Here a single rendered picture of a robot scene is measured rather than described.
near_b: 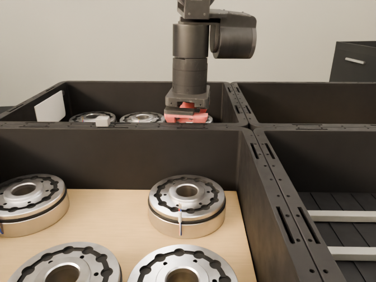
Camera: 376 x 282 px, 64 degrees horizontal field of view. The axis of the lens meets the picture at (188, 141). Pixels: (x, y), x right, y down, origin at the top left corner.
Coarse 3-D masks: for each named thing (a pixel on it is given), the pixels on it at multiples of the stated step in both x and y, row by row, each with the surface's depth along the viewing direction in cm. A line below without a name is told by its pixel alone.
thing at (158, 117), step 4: (136, 112) 72; (140, 112) 72; (144, 112) 72; (148, 112) 72; (152, 112) 72; (124, 116) 69; (128, 116) 70; (156, 116) 69; (160, 116) 69; (120, 120) 67; (124, 120) 67; (128, 120) 67; (152, 120) 67; (156, 120) 67; (160, 120) 68; (164, 120) 67
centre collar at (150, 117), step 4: (132, 116) 68; (136, 116) 68; (140, 116) 69; (144, 116) 69; (148, 116) 68; (152, 116) 68; (132, 120) 67; (136, 120) 66; (140, 120) 65; (144, 120) 66; (148, 120) 66
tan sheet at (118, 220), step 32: (96, 192) 46; (128, 192) 46; (224, 192) 46; (64, 224) 39; (96, 224) 39; (128, 224) 39; (224, 224) 39; (0, 256) 34; (32, 256) 34; (128, 256) 34; (224, 256) 34
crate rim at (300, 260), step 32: (0, 128) 44; (32, 128) 44; (64, 128) 43; (96, 128) 43; (128, 128) 43; (160, 128) 43; (192, 128) 44; (224, 128) 43; (256, 160) 34; (288, 224) 24; (288, 256) 21
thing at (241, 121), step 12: (60, 84) 69; (132, 84) 71; (144, 84) 71; (156, 84) 71; (168, 84) 71; (216, 84) 71; (228, 84) 68; (36, 96) 59; (228, 96) 60; (12, 108) 52; (24, 108) 54; (240, 108) 52; (0, 120) 47; (240, 120) 47
